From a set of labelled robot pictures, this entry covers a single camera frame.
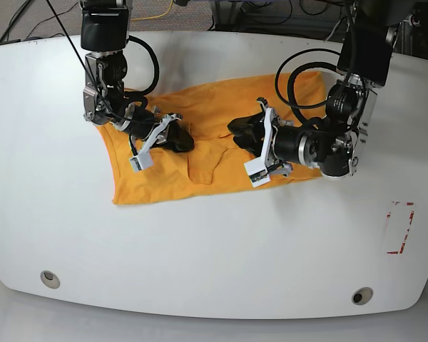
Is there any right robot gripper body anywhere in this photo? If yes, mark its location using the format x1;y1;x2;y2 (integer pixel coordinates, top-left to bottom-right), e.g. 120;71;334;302
113;105;183;156

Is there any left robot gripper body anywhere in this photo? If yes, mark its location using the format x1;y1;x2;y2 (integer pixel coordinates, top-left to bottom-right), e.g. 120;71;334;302
255;96;364;178

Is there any orange yellow t-shirt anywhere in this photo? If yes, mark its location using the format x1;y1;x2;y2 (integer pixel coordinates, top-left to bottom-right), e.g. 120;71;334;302
98;71;329;207

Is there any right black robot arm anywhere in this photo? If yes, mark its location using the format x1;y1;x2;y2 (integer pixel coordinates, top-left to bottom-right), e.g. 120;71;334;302
80;1;195;155

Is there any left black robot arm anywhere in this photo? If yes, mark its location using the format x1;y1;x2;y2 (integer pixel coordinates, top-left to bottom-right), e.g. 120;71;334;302
228;1;416;187

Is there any red tape rectangle marking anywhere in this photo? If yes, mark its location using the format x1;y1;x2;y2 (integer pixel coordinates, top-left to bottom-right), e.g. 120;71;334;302
382;201;416;255

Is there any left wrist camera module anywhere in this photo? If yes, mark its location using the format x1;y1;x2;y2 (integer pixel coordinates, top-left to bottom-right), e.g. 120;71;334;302
244;157;271;188

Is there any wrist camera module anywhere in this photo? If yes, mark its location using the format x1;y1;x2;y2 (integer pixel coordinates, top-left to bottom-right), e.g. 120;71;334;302
129;152;154;172
244;157;271;188

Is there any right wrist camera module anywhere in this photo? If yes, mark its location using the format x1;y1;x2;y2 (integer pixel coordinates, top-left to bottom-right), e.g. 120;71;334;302
129;152;154;172

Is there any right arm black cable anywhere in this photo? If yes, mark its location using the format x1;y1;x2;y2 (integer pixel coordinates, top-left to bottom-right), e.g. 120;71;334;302
44;0;161;124

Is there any yellow cable on floor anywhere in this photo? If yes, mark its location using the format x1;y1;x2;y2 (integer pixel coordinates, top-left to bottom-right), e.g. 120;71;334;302
131;0;174;22

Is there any white cable on floor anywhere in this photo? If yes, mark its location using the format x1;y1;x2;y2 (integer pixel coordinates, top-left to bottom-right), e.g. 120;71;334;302
324;14;350;42

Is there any black cable on floor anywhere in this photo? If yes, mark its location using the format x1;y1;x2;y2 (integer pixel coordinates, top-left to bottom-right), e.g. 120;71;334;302
0;0;79;42

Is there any right table cable grommet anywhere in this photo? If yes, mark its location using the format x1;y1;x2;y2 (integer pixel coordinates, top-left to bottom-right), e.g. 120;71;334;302
352;287;374;306

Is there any table cable grommet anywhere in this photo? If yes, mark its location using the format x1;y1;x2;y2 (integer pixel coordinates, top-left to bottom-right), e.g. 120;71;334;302
352;287;374;306
40;271;61;289

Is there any left table cable grommet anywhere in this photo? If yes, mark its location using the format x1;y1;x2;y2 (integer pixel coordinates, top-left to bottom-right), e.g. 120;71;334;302
40;271;61;289

